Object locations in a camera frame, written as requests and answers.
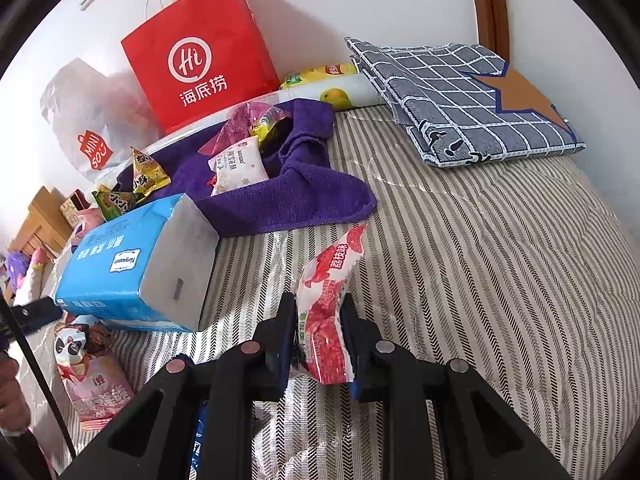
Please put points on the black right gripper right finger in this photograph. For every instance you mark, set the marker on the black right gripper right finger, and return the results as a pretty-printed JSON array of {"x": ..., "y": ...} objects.
[{"x": 439, "y": 415}]

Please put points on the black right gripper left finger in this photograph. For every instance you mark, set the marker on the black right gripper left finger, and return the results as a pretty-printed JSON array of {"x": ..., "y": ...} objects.
[{"x": 153, "y": 436}]

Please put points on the pink peach candy packet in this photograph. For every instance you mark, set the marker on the pink peach candy packet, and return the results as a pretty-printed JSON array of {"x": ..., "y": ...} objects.
[{"x": 88, "y": 219}]

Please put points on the green triangular snack packet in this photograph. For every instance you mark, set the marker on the green triangular snack packet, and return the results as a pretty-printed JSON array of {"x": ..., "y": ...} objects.
[{"x": 115, "y": 204}]

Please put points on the red and white snack packet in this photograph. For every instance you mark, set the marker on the red and white snack packet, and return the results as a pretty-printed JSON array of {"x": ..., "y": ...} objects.
[{"x": 319, "y": 295}]

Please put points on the person's left hand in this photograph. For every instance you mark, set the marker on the person's left hand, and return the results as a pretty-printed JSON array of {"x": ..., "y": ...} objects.
[{"x": 15, "y": 415}]

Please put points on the panda print snack packet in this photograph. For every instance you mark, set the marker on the panda print snack packet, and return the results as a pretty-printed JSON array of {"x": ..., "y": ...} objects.
[{"x": 76, "y": 345}]

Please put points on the wooden furniture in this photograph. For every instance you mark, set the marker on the wooden furniture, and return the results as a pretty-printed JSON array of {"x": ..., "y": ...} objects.
[{"x": 44, "y": 227}]

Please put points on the blue tissue pack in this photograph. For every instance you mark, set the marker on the blue tissue pack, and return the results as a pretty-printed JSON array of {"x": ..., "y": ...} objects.
[{"x": 146, "y": 270}]

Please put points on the striped bed quilt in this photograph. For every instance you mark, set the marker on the striped bed quilt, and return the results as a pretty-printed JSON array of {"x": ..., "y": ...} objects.
[{"x": 517, "y": 267}]

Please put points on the white Miniso plastic bag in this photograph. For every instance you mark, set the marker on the white Miniso plastic bag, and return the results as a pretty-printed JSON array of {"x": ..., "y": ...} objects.
[{"x": 96, "y": 119}]

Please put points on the white starry snack packet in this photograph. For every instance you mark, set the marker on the white starry snack packet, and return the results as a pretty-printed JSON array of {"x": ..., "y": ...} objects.
[{"x": 237, "y": 166}]

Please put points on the pink and yellow snack packet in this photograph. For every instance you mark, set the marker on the pink and yellow snack packet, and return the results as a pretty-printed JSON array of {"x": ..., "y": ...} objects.
[{"x": 265, "y": 122}]

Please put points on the purple towel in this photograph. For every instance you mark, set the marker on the purple towel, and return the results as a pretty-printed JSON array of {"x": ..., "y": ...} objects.
[{"x": 302, "y": 189}]

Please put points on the red paper shopping bag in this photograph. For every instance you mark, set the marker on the red paper shopping bag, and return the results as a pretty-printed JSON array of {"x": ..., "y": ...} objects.
[{"x": 196, "y": 57}]

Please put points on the grey checked folded cloth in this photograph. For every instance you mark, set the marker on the grey checked folded cloth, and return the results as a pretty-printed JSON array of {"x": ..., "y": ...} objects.
[{"x": 461, "y": 104}]

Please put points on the brown wooden door frame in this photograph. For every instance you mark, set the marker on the brown wooden door frame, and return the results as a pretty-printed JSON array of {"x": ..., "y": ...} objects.
[{"x": 493, "y": 26}]

